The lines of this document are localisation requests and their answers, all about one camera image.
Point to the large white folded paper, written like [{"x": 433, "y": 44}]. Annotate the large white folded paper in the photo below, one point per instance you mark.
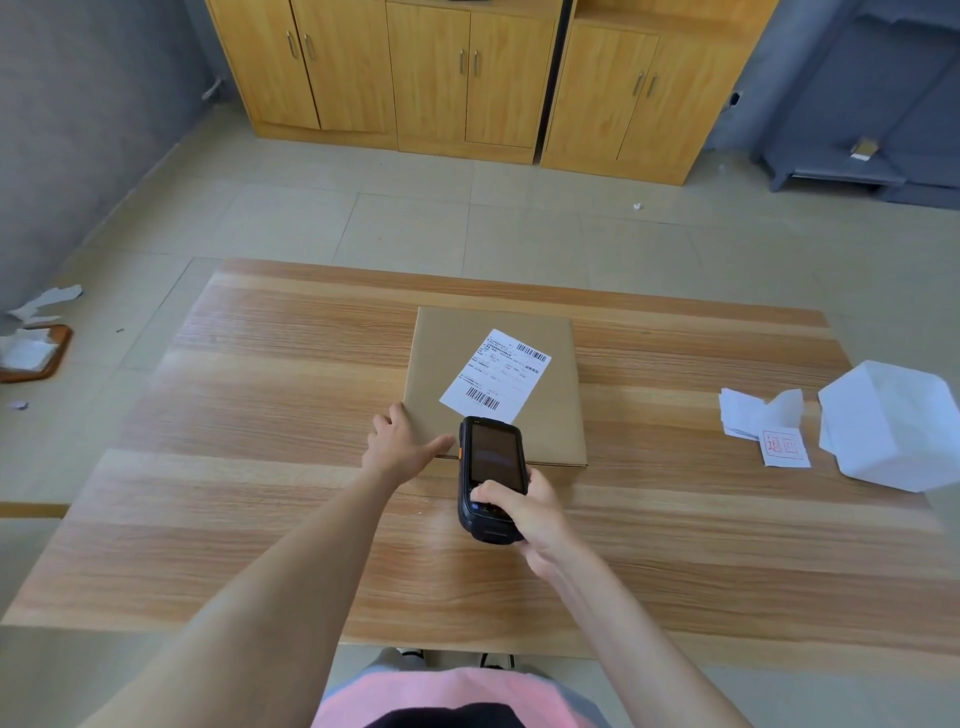
[{"x": 889, "y": 424}]

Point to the person's left thumb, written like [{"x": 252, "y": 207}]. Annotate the person's left thumb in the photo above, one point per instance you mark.
[{"x": 436, "y": 446}]

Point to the person's left shoe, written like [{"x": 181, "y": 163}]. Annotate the person's left shoe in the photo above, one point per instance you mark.
[{"x": 411, "y": 655}]

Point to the person's shoe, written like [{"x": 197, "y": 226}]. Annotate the person's shoe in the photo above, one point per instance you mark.
[
  {"x": 411, "y": 655},
  {"x": 497, "y": 661}
]

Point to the small white and tan object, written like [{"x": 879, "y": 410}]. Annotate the small white and tan object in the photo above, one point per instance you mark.
[{"x": 865, "y": 148}]

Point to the black handheld barcode scanner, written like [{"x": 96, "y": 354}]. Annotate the black handheld barcode scanner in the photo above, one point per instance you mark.
[{"x": 491, "y": 454}]

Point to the person's left hand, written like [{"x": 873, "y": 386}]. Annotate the person's left hand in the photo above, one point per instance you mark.
[{"x": 394, "y": 454}]

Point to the person's right forearm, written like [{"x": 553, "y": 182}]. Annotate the person's right forearm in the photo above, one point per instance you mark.
[{"x": 637, "y": 645}]

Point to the crumpled white paper sheet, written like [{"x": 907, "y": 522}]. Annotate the crumpled white paper sheet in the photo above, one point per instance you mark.
[{"x": 750, "y": 412}]

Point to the brown wooden tray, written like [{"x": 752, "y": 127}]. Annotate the brown wooden tray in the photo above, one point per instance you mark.
[{"x": 60, "y": 349}]

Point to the person's right thumb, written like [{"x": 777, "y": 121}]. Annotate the person's right thumb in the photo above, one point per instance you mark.
[{"x": 491, "y": 493}]

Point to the wooden two-door cabinet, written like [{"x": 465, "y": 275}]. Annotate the wooden two-door cabinet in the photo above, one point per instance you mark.
[
  {"x": 465, "y": 75},
  {"x": 307, "y": 67},
  {"x": 645, "y": 90}
]

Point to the person's left forearm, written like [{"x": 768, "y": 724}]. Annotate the person's left forearm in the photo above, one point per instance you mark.
[{"x": 262, "y": 615}]

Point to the white paper in tray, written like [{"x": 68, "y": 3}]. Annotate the white paper in tray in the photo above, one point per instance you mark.
[{"x": 26, "y": 352}]

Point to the brown cardboard parcel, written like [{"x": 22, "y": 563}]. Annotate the brown cardboard parcel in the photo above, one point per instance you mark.
[{"x": 450, "y": 352}]

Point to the pink shirt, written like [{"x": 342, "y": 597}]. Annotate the pink shirt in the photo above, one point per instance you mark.
[{"x": 450, "y": 697}]

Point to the person's right hand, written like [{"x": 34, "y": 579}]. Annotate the person's right hand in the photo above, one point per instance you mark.
[{"x": 536, "y": 521}]

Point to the person's right shoe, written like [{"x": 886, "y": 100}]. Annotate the person's right shoe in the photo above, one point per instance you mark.
[{"x": 497, "y": 661}]

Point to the white shipping label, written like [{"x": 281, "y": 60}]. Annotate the white shipping label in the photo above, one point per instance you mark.
[{"x": 495, "y": 375}]

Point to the torn white paper scrap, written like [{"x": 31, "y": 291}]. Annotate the torn white paper scrap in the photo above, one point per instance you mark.
[{"x": 49, "y": 300}]

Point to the grey bench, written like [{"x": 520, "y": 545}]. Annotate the grey bench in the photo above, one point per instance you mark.
[{"x": 862, "y": 97}]

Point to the white paper with red stamp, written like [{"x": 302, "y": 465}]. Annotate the white paper with red stamp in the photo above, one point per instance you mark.
[{"x": 784, "y": 448}]

